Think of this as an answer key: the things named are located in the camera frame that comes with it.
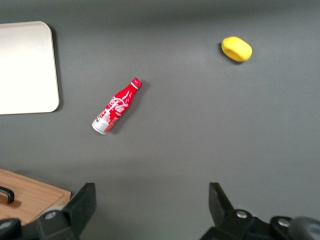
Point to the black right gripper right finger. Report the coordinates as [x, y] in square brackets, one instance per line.
[221, 205]

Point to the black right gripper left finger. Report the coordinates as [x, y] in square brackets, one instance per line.
[81, 205]

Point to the red soda can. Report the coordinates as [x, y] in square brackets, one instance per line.
[115, 106]

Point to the beige plastic tray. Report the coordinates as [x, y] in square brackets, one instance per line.
[25, 67]

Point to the wooden drawer cabinet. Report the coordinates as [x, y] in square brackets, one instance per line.
[32, 197]

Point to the yellow sponge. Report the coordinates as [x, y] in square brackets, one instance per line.
[236, 48]

